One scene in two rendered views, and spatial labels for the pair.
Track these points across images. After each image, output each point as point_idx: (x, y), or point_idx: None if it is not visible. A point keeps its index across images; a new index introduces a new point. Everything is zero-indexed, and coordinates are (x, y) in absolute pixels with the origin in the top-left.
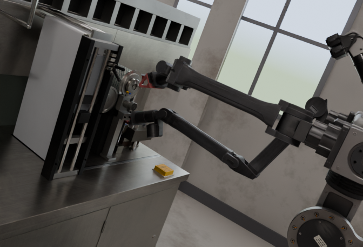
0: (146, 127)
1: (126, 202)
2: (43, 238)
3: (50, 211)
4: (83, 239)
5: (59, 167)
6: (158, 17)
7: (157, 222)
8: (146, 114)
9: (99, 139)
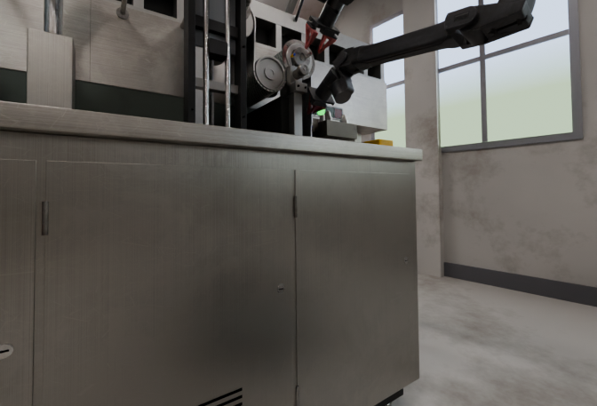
0: (330, 91)
1: (324, 172)
2: (167, 189)
3: (151, 118)
4: (260, 219)
5: (204, 122)
6: (336, 54)
7: (401, 233)
8: (325, 76)
9: (280, 131)
